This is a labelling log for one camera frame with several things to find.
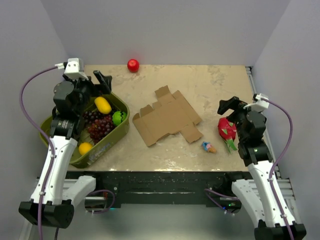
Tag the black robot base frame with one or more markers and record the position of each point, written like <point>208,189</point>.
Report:
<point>207,188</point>

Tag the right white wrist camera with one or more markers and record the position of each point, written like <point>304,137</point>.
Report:
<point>259,104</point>

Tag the red apple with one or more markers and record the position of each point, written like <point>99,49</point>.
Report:
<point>133,65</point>

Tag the olive green plastic bin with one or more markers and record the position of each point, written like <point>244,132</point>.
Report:
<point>83,161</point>

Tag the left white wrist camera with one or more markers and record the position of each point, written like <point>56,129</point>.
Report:
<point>74,69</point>

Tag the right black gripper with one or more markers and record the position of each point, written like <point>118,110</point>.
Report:
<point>233,103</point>

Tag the brown cardboard box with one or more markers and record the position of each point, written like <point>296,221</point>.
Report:
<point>169,115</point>

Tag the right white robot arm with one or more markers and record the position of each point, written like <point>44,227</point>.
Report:
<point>267,208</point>

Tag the red dragon fruit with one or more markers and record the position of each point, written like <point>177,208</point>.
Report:
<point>227,131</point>

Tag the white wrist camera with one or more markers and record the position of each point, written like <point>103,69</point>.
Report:
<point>74,69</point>
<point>259,104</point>

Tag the purple grape bunch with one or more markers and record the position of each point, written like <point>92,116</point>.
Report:
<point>91,116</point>

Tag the small ice cream toy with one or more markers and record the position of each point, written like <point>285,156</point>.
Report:
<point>208,147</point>

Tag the green striped toy fruit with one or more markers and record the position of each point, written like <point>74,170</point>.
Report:
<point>118,117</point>

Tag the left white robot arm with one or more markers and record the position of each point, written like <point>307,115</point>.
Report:
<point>50,205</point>

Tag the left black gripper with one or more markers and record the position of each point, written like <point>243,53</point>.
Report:
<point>105,82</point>

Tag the red grape bunch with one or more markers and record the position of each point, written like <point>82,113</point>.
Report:
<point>100,128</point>

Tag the orange fruit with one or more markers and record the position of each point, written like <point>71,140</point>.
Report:
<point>84,147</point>

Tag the yellow mango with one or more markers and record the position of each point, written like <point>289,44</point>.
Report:
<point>102,105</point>

